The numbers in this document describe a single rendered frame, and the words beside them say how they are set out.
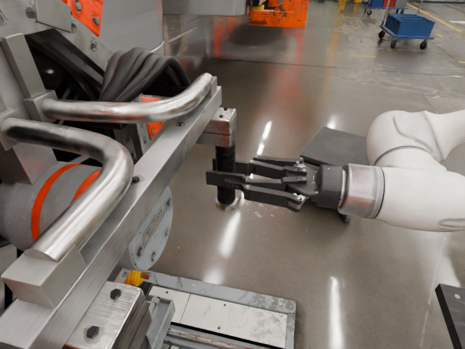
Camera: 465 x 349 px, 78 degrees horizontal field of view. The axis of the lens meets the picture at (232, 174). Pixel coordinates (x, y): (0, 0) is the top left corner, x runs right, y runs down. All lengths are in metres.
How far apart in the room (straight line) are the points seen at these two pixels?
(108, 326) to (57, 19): 0.38
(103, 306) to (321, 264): 1.30
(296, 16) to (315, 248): 2.95
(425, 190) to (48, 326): 0.48
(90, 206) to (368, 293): 1.34
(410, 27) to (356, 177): 5.34
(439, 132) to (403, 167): 0.12
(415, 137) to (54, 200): 0.58
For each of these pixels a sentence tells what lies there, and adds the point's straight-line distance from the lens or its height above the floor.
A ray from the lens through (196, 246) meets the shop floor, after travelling 1.50.
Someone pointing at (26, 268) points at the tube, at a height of 1.00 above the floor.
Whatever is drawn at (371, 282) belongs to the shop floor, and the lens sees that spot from 1.50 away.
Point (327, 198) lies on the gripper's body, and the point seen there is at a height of 0.83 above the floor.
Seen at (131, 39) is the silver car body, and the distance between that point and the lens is 1.01.
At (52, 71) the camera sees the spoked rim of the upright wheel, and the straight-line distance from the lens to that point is 0.64.
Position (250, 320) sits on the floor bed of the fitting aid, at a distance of 1.20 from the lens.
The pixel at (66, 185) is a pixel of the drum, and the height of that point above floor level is 0.92.
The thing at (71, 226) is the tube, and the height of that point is 1.01.
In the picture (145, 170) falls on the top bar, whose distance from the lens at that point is 0.30.
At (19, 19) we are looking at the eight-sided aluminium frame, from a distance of 0.44.
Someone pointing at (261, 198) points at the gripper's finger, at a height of 0.83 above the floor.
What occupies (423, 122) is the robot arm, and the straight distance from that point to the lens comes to 0.64.
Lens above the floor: 1.15
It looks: 37 degrees down
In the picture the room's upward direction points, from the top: straight up
